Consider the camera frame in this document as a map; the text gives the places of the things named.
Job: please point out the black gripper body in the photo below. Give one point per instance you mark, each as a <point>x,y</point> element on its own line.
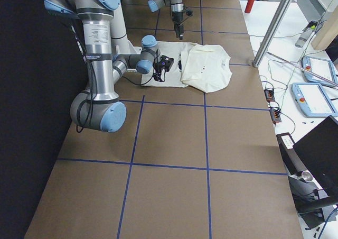
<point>158,72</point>
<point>176,18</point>

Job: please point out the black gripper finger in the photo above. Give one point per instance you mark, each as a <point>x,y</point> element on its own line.
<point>163,76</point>
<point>156,77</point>
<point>181,31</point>
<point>176,28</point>

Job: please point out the cream long-sleeve cat shirt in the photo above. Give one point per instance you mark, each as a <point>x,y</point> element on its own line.
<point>205,67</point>

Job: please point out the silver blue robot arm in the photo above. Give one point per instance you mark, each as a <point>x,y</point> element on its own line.
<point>108,55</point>
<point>155,5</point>

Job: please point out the red cylinder bottle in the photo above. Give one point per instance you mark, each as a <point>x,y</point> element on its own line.
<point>250,1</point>

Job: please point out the far black orange connector box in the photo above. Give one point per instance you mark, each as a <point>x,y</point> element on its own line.
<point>269,95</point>

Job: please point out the black orange connector box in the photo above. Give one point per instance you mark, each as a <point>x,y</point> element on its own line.
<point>269,95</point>
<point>275,115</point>

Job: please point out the near black orange connector box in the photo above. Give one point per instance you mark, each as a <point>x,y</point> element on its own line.
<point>275,115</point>

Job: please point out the clear water bottle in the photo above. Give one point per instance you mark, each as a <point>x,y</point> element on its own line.
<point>307,32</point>

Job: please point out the long metal rod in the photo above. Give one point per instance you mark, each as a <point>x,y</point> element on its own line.
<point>304,70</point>

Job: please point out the wooden board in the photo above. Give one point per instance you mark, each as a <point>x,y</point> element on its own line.
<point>327,33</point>

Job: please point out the far blue teach pendant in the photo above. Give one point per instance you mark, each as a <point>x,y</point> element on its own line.
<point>322,67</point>

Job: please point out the blue teach pendant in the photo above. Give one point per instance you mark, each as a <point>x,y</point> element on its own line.
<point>312,100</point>
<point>322,67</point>

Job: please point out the near blue teach pendant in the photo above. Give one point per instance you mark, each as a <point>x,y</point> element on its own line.
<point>312,100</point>

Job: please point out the black box white label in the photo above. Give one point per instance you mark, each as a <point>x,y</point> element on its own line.
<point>290,158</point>

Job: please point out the black monitor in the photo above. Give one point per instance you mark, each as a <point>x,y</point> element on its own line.
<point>318,152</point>

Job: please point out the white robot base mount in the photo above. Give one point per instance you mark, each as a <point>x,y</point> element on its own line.
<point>129,51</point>

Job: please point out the aluminium frame post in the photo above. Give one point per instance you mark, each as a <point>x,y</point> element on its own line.
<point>272,29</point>

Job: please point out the black camera stand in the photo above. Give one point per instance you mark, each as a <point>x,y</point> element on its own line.
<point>313,205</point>

